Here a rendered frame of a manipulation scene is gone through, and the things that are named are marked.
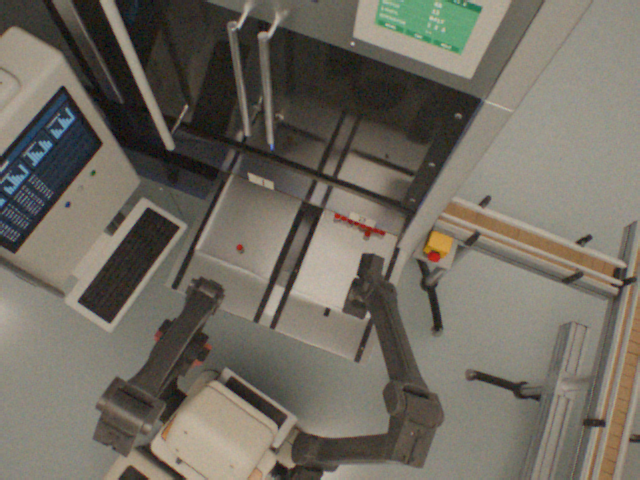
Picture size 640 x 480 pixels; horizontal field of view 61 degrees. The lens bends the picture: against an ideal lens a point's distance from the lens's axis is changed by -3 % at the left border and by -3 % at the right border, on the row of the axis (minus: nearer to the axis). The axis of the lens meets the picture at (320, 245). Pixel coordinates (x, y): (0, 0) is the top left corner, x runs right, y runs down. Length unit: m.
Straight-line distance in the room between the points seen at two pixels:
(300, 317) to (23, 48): 1.07
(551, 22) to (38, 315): 2.57
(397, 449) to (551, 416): 1.30
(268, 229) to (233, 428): 0.79
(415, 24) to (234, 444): 0.91
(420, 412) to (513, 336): 1.84
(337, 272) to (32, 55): 1.07
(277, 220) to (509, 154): 1.66
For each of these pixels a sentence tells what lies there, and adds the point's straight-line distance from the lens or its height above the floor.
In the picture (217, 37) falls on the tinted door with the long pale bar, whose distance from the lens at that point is 1.23.
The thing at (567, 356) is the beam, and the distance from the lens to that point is 2.37.
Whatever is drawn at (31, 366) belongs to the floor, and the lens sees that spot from 2.93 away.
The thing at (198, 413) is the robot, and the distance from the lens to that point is 1.29.
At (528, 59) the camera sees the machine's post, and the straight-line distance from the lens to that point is 0.96.
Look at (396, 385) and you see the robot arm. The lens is 1.09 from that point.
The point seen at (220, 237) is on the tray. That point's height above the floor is 0.88.
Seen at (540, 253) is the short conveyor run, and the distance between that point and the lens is 1.94.
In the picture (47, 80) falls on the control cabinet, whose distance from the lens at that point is 1.47.
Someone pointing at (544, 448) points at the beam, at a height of 0.54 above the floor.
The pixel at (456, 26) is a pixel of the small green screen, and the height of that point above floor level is 1.97.
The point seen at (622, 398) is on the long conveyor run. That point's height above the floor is 0.93.
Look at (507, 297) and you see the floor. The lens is 2.91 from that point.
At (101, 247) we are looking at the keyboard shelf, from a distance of 2.05.
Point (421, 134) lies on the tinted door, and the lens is 1.23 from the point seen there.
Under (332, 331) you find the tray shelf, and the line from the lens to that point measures 1.80.
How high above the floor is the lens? 2.66
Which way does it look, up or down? 73 degrees down
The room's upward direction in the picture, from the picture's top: 9 degrees clockwise
